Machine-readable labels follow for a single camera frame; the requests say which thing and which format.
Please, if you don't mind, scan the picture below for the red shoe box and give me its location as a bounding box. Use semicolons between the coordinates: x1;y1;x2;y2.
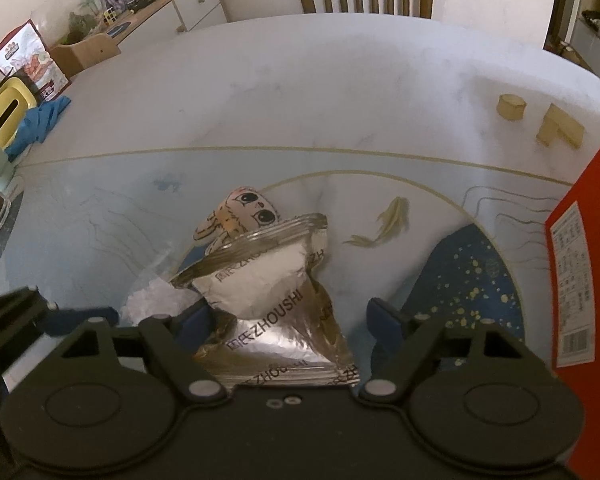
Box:
544;123;600;480

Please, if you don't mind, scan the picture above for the round wooden block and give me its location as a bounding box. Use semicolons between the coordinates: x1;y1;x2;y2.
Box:
496;93;528;122

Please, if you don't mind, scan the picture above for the light wooden child chair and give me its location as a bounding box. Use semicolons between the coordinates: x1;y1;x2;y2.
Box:
48;32;123;77

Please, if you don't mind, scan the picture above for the silver foil snack bag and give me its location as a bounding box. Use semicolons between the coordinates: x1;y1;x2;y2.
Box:
169;213;362;391

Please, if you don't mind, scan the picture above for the printed paper bag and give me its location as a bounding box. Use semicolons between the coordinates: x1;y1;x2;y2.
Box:
0;19;72;104

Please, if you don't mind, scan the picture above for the blue cloth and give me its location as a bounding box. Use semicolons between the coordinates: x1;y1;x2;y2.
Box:
6;96;73;162

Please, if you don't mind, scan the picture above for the tiger plush toy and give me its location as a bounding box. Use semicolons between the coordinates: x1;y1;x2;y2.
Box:
194;185;282;256

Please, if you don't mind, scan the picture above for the white fluffy pompom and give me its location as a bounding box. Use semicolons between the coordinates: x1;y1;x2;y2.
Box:
121;272;202;328

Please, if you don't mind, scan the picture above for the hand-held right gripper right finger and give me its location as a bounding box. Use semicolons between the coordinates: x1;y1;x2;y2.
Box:
357;297;537;402

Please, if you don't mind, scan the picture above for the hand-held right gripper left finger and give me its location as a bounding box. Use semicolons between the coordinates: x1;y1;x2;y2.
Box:
60;299;231;401

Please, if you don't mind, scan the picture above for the yellow tissue box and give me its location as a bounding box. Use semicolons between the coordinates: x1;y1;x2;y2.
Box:
0;76;37;153

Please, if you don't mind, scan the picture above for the white wooden sideboard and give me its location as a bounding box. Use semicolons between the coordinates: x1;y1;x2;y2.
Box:
98;0;230;51

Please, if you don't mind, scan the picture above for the angular wooden block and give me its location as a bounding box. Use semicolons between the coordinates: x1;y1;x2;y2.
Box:
536;103;587;151

